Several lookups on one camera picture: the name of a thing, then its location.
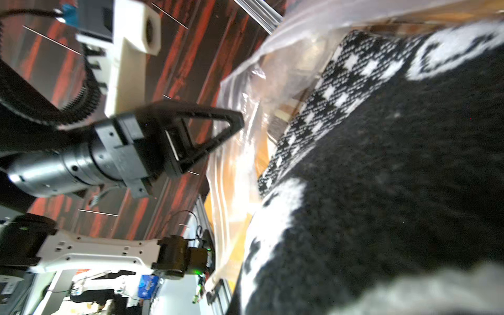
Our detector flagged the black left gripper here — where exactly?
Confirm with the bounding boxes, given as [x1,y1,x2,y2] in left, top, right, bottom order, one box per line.
[7,100,244,198]

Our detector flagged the clear plastic vacuum bag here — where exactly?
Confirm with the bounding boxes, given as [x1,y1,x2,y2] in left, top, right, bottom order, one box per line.
[206,1,503,290]

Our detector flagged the black white knit fringed scarf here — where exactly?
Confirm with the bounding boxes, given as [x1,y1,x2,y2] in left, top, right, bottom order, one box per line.
[228,19,503,314]

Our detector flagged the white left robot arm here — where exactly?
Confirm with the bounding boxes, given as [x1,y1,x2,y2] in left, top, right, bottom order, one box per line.
[1,100,244,278]

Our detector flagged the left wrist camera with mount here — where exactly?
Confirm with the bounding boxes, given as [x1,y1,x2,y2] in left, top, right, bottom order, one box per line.
[57,1,161,118]

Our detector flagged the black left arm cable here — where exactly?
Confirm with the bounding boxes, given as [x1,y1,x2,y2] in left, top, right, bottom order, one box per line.
[0,7,103,129]

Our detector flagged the aluminium corner frame post left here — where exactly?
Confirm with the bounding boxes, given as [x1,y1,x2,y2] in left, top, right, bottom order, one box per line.
[234,0,283,35]

